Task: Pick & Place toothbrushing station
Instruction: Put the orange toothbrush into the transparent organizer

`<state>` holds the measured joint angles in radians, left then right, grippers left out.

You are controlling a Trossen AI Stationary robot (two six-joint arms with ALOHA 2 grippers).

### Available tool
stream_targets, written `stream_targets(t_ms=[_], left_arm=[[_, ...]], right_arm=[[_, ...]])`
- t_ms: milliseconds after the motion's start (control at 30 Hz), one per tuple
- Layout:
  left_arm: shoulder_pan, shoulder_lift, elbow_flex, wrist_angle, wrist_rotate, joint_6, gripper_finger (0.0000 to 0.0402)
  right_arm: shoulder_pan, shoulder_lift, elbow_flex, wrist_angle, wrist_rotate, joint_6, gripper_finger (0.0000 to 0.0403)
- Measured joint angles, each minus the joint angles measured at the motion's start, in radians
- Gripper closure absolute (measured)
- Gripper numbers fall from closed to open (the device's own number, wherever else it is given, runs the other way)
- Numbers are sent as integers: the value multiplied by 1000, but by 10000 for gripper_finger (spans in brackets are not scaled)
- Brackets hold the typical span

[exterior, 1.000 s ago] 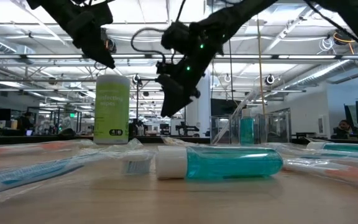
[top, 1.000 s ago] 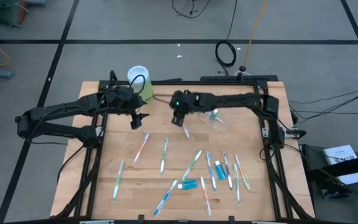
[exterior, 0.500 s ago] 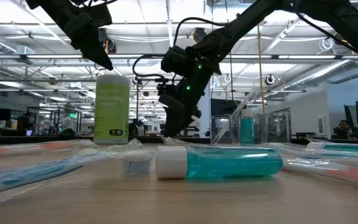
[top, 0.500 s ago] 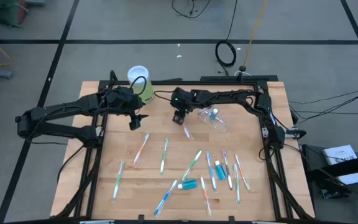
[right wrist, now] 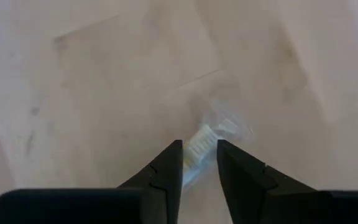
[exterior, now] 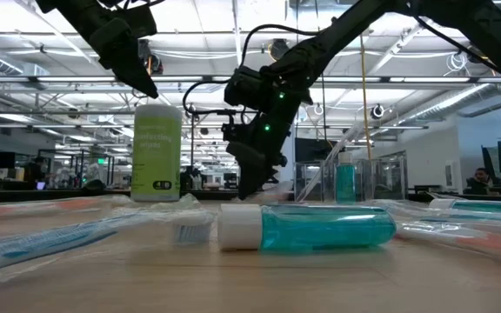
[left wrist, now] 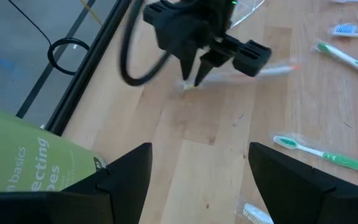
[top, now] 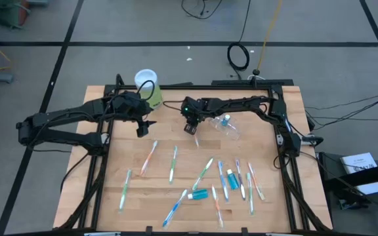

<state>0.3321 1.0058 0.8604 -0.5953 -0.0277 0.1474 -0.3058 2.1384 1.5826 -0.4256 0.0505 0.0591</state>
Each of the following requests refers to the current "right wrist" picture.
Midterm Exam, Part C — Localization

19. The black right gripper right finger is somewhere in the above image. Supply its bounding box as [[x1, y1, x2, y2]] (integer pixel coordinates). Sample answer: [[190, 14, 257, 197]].
[[216, 139, 358, 224]]

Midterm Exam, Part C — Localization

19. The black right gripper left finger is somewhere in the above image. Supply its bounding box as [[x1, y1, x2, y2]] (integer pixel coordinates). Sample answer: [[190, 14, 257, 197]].
[[0, 139, 184, 224]]

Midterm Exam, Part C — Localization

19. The orange toothbrush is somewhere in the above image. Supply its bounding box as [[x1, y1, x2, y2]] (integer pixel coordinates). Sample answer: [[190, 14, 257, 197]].
[[181, 101, 256, 191]]

